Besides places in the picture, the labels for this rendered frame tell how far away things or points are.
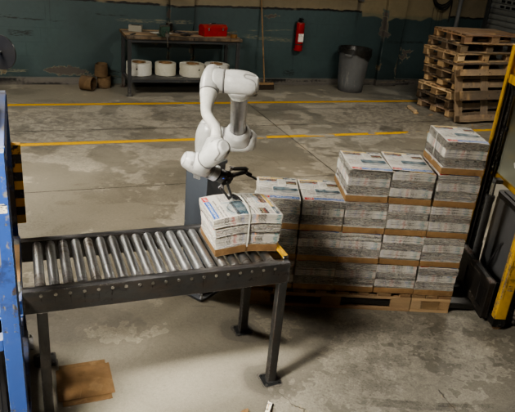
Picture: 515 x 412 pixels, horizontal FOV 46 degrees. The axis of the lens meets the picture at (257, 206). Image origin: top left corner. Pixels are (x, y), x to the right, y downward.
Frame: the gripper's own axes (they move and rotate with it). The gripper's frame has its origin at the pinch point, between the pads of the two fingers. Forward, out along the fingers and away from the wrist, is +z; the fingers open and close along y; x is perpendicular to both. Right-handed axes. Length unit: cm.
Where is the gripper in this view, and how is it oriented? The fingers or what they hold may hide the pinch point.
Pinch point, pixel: (248, 188)
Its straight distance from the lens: 325.2
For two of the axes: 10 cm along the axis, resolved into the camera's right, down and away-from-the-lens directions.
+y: -5.1, 8.3, 2.0
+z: 7.9, 3.6, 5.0
